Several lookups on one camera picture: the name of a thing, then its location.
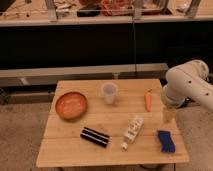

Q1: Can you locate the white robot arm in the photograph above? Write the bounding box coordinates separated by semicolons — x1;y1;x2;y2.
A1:
161;60;213;124

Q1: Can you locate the blue cloth object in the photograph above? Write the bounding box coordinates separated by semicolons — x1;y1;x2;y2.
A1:
157;130;176;153

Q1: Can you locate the white bottle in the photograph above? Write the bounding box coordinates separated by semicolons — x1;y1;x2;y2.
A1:
121;116;144;150

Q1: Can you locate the clear plastic cup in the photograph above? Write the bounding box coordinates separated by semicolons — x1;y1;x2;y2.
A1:
101;82;118;105

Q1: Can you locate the black striped box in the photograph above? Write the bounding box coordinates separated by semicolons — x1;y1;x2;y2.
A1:
80;127;110;147

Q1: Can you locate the orange bowl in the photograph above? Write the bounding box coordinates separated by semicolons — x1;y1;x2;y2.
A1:
55;92;88;120

